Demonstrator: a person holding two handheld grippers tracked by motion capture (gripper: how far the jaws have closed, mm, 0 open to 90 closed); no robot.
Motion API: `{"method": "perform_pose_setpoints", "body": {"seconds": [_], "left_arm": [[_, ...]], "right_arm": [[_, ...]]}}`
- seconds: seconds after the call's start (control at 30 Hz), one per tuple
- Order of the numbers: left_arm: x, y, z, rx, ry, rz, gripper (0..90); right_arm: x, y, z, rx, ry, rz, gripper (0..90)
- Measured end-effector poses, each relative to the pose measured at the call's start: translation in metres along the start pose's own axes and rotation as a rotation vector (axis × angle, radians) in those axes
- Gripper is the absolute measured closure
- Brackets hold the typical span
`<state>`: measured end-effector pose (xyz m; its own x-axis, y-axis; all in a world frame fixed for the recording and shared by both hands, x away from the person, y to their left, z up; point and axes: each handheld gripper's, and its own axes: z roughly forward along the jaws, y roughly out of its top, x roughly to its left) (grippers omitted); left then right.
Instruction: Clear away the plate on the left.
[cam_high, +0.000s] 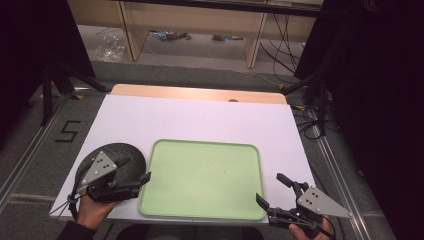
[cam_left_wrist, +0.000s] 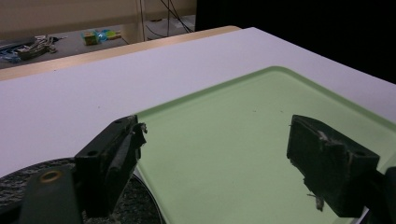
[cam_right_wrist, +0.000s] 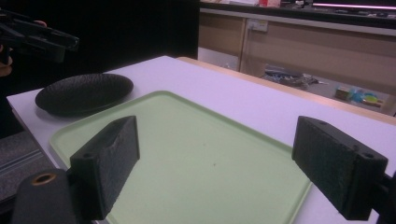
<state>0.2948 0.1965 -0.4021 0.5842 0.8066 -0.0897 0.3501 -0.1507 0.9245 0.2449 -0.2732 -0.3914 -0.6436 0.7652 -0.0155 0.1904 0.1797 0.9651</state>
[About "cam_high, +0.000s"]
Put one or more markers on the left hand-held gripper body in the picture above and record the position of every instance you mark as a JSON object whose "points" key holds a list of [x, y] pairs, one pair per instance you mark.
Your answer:
{"points": [[100, 166]]}

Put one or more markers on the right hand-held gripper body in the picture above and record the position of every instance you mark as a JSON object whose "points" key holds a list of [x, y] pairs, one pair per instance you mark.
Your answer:
{"points": [[316, 204]]}

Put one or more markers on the dark grey round plate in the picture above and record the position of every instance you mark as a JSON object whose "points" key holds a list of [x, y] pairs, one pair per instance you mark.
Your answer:
{"points": [[128, 160]]}

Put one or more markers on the person's right hand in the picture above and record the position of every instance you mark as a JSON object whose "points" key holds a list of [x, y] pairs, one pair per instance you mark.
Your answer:
{"points": [[308, 233]]}

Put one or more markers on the person's left hand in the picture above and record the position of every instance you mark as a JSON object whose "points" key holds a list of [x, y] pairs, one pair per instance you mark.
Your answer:
{"points": [[95, 211]]}

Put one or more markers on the light green plastic tray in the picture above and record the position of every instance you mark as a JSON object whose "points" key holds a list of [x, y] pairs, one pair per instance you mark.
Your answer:
{"points": [[203, 180]]}

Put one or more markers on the yellow tape piece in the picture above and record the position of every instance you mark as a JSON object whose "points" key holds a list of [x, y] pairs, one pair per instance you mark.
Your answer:
{"points": [[79, 97], [299, 107]]}

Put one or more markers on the white board sheet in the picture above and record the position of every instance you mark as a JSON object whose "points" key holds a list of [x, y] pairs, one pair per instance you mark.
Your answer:
{"points": [[200, 120]]}

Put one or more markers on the black metal stand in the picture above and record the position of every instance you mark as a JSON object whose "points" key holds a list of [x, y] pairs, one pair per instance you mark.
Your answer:
{"points": [[320, 100], [46, 93]]}

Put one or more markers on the clear plastic bag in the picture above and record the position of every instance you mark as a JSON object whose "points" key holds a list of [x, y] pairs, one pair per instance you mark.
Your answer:
{"points": [[110, 46]]}

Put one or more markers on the black curtain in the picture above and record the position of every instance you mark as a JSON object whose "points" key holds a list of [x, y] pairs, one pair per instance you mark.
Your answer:
{"points": [[33, 50], [376, 100]]}

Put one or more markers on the small clutter under desk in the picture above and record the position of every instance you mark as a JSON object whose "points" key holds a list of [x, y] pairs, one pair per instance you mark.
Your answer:
{"points": [[168, 35]]}

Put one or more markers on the wooden shelf unit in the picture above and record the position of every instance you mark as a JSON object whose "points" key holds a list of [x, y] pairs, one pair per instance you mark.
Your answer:
{"points": [[190, 20]]}

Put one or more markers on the aluminium floor rail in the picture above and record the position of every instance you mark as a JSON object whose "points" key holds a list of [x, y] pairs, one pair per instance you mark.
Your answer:
{"points": [[340, 180], [30, 146]]}

